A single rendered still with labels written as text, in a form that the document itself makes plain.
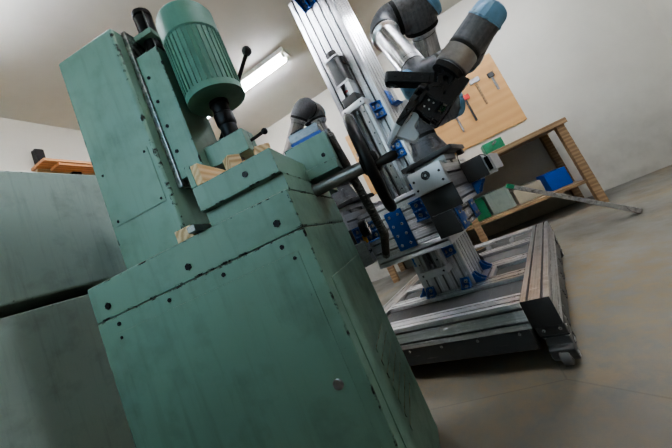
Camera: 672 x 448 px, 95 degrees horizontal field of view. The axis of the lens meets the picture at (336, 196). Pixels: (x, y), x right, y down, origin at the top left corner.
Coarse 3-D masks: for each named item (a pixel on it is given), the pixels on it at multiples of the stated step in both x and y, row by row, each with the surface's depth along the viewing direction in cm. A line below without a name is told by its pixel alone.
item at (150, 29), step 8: (136, 8) 101; (144, 8) 102; (136, 16) 101; (144, 16) 101; (136, 24) 102; (144, 24) 101; (152, 24) 103; (144, 32) 98; (152, 32) 98; (136, 40) 99; (144, 40) 100; (152, 40) 100; (160, 40) 102; (144, 48) 100; (160, 48) 100
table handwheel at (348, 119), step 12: (348, 120) 75; (348, 132) 73; (360, 132) 91; (360, 144) 70; (360, 156) 70; (372, 156) 81; (348, 168) 84; (360, 168) 83; (372, 168) 70; (324, 180) 85; (336, 180) 84; (348, 180) 84; (372, 180) 71; (384, 180) 94; (324, 192) 86; (384, 192) 72; (384, 204) 76
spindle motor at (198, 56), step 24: (192, 0) 94; (168, 24) 91; (192, 24) 91; (168, 48) 93; (192, 48) 89; (216, 48) 92; (192, 72) 88; (216, 72) 89; (192, 96) 88; (216, 96) 92; (240, 96) 97
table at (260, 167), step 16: (256, 160) 68; (272, 160) 67; (288, 160) 77; (336, 160) 85; (224, 176) 69; (240, 176) 68; (256, 176) 67; (272, 176) 67; (304, 176) 84; (320, 176) 87; (208, 192) 70; (224, 192) 69; (240, 192) 68; (208, 208) 70
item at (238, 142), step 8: (240, 128) 90; (232, 136) 90; (240, 136) 89; (248, 136) 92; (216, 144) 91; (224, 144) 90; (232, 144) 90; (240, 144) 89; (248, 144) 89; (256, 144) 95; (208, 152) 91; (216, 152) 91; (224, 152) 90; (232, 152) 90; (240, 152) 89; (248, 152) 91; (208, 160) 91; (216, 160) 91; (224, 168) 94
